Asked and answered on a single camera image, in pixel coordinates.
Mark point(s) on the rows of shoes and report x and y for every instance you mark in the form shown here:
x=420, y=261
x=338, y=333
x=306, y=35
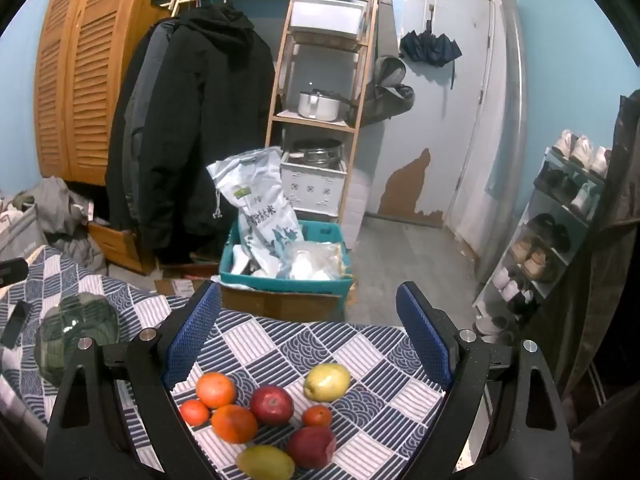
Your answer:
x=537, y=260

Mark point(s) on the wooden louvered wardrobe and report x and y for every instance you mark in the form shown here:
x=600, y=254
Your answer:
x=85, y=85

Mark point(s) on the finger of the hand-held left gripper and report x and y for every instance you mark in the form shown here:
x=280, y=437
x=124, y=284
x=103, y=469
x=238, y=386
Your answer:
x=12, y=271

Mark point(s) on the black hooded coat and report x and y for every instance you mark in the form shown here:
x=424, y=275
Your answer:
x=200, y=135

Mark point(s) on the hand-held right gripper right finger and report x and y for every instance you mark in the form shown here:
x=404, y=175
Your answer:
x=425, y=330

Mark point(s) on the red apple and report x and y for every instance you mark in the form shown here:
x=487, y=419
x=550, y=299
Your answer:
x=271, y=405
x=311, y=446

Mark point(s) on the grey tote bag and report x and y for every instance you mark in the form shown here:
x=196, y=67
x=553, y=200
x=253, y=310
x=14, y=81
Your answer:
x=22, y=232

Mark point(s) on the yellow-green apple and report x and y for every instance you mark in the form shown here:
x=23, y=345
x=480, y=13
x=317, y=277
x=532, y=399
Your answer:
x=327, y=382

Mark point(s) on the brown cardboard box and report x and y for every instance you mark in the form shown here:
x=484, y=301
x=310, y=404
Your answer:
x=280, y=305

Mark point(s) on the dark glass bowl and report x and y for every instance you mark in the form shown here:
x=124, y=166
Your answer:
x=75, y=315

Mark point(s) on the grey hanging bag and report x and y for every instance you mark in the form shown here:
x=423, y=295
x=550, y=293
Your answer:
x=390, y=90

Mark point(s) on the white storage bin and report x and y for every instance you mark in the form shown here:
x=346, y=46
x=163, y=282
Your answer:
x=325, y=17

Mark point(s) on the white door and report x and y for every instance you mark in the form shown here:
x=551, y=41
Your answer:
x=440, y=125

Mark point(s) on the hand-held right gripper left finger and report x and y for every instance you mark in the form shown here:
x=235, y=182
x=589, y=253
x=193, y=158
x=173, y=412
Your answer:
x=192, y=330

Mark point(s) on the orange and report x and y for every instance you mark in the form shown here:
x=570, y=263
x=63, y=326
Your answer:
x=234, y=423
x=216, y=390

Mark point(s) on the steel pot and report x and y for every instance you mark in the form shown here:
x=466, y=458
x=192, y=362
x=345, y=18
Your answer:
x=317, y=152

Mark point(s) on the small tangerine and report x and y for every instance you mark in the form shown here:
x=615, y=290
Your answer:
x=317, y=416
x=194, y=412

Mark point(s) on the cardboard box with red label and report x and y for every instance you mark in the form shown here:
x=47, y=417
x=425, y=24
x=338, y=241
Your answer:
x=180, y=287

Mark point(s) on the dark hanging cloth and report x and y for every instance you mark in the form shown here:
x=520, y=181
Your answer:
x=615, y=260

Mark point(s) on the white shoe rack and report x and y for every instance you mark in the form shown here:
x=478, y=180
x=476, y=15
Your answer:
x=550, y=200

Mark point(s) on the white pot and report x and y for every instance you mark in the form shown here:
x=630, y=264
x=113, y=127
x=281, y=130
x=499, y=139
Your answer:
x=320, y=106

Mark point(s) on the grey jacket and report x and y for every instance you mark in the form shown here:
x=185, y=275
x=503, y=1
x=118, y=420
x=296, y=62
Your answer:
x=135, y=125

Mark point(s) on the dark blue umbrella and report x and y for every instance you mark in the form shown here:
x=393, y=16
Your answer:
x=430, y=47

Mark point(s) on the bamboo shelf rack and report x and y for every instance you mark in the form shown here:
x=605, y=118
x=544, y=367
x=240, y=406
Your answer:
x=310, y=124

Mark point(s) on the white rice bag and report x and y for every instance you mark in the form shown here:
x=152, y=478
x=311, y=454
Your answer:
x=260, y=200

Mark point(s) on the grey clothing pile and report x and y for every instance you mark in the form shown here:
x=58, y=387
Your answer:
x=60, y=200

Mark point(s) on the clear plastic bags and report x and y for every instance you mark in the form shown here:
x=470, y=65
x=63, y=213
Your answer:
x=312, y=260

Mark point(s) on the teal plastic crate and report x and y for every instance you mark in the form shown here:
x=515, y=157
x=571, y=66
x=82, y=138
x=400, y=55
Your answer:
x=280, y=287

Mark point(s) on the silver pipe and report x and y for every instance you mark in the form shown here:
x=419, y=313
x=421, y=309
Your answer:
x=515, y=110

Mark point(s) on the blue white patterned tablecloth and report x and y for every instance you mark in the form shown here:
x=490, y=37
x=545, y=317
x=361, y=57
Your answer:
x=310, y=345

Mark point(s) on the wooden drawer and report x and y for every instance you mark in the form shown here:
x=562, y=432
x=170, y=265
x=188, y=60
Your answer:
x=117, y=245

